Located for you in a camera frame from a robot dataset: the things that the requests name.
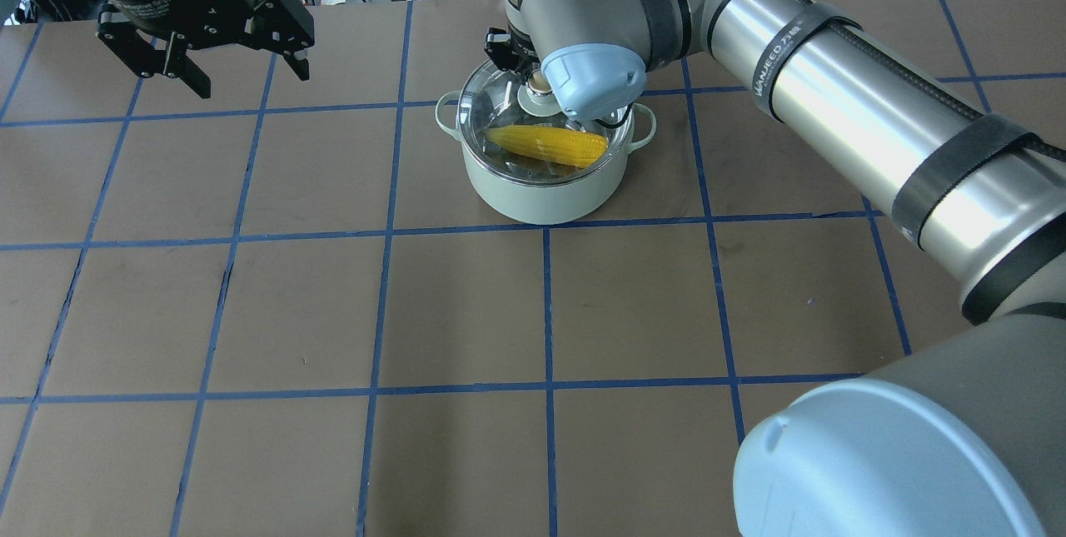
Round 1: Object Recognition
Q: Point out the yellow corn cob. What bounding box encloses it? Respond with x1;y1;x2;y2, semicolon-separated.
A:
485;125;609;169

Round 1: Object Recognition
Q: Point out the pale green cooking pot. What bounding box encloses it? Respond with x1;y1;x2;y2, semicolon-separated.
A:
436;62;658;226

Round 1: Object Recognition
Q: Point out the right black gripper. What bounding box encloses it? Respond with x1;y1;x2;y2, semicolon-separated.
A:
483;26;542;79

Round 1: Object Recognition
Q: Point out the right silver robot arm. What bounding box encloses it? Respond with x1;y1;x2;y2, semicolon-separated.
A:
486;0;1064;536

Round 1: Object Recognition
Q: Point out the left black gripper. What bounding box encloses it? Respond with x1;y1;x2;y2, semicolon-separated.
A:
97;0;316;98

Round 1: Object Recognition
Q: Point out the glass pot lid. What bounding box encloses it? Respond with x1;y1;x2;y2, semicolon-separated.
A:
451;62;635;186

